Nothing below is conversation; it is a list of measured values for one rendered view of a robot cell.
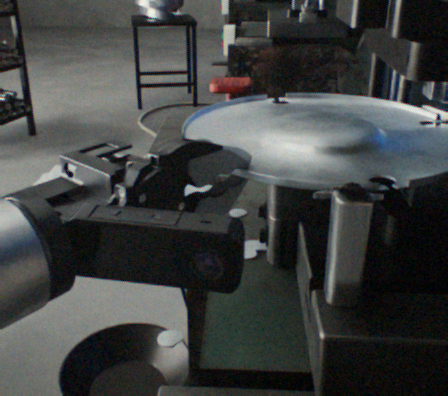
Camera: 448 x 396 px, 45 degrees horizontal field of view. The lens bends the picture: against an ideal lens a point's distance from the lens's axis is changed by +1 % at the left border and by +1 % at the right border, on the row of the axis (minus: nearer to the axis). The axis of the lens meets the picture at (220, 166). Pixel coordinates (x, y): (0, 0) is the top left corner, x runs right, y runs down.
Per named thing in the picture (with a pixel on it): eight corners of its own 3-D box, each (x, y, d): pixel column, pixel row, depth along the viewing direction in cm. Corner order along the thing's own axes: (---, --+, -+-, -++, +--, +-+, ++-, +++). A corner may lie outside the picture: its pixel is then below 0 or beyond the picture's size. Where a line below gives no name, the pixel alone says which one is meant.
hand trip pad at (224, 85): (209, 129, 88) (209, 84, 85) (211, 119, 93) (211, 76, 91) (251, 130, 88) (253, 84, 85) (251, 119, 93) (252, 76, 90)
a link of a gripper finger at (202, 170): (210, 117, 50) (133, 144, 43) (260, 129, 46) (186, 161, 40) (210, 148, 51) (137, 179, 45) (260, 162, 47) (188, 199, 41)
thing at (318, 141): (378, 92, 72) (379, 87, 72) (549, 174, 46) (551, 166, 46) (164, 106, 66) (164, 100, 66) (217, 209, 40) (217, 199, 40)
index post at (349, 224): (327, 307, 41) (337, 193, 38) (322, 284, 44) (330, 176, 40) (364, 308, 41) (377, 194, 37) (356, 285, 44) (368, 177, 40)
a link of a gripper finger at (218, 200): (211, 154, 51) (137, 181, 45) (260, 169, 48) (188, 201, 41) (210, 184, 52) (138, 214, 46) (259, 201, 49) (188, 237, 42)
